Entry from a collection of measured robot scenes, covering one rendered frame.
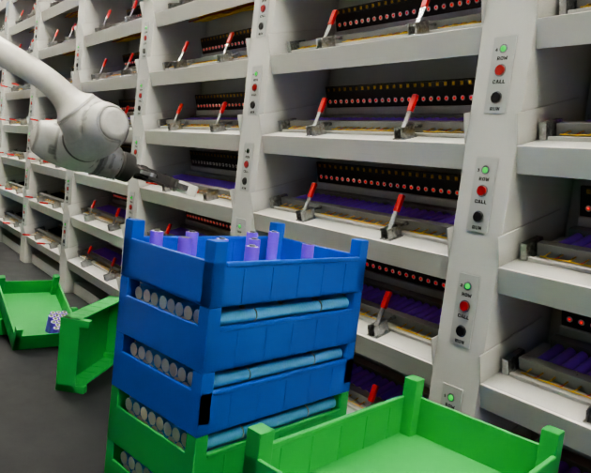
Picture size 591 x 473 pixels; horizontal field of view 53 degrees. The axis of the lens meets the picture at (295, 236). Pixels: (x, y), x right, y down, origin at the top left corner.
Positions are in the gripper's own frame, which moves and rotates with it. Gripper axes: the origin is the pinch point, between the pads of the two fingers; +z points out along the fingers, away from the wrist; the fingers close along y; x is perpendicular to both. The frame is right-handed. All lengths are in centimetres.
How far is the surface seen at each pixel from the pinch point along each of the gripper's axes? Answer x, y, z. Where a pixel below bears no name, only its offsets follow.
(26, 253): -49, -185, 19
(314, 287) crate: -13, 87, -22
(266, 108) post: 23.8, 25.3, 1.8
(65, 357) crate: -53, -6, -15
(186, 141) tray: 14.6, -15.1, 3.8
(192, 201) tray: -2.4, -6.3, 7.2
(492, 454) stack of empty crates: -25, 111, -8
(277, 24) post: 44, 25, -3
